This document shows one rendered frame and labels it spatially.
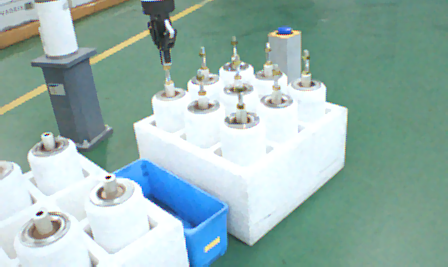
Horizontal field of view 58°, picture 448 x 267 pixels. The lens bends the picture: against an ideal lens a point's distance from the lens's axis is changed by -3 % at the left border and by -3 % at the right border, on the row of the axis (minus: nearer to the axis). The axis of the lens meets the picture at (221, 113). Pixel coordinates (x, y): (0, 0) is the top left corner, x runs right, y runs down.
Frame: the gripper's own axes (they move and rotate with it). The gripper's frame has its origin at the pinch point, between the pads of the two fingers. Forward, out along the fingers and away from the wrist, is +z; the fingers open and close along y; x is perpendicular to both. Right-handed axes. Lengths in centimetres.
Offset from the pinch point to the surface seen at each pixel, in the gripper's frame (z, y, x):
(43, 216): 7, 35, -36
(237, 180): 18.5, 29.9, -0.1
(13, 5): 13, -223, -19
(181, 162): 21.4, 12.7, -4.7
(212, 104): 9.8, 12.1, 5.1
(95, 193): 9.4, 30.2, -27.1
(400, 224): 35, 47, 32
